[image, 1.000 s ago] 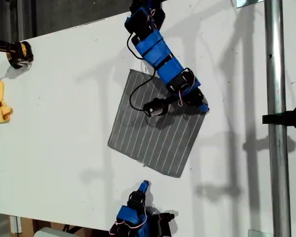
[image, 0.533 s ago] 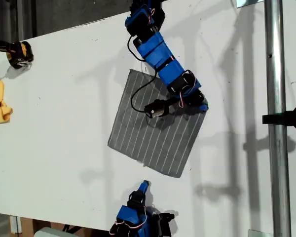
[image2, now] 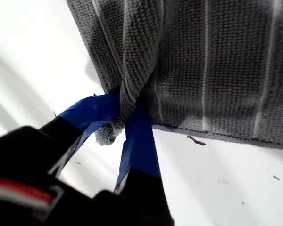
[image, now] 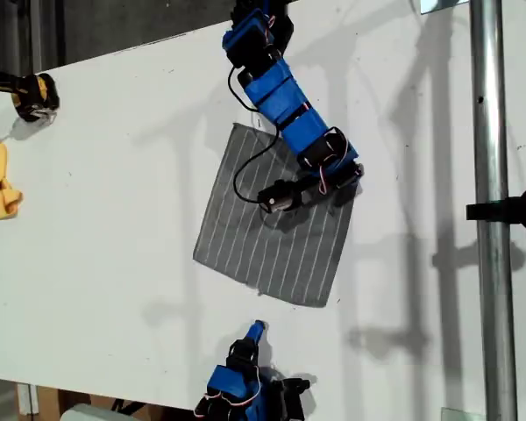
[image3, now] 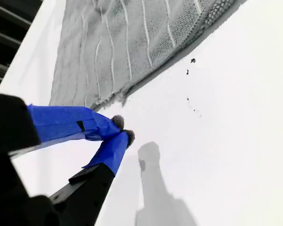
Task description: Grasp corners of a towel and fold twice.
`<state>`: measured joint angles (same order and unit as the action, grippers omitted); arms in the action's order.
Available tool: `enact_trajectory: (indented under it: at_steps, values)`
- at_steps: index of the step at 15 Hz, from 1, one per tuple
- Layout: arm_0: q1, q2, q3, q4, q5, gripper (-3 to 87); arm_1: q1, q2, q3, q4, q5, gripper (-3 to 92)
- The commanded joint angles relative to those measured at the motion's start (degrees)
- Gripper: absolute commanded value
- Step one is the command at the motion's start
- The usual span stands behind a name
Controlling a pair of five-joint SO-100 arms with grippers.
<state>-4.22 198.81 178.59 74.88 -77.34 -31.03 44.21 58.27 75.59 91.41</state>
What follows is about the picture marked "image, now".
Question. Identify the brown cardboard box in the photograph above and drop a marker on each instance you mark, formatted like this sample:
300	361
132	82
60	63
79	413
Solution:
48	403

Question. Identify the black camera stalk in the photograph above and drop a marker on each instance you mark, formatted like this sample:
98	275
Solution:
311	188

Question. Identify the white container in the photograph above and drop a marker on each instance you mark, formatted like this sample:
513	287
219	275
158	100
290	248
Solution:
83	413

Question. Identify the black camera box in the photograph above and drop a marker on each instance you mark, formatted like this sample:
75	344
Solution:
293	394
276	197

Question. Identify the black yellow power tool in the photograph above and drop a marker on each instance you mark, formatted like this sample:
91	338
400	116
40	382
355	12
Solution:
35	94

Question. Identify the steel post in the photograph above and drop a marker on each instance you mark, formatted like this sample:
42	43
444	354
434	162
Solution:
491	131

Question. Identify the black clamp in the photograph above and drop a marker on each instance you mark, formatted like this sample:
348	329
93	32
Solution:
508	210

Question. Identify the grey striped towel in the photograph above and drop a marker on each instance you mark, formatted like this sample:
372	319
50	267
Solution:
254	254

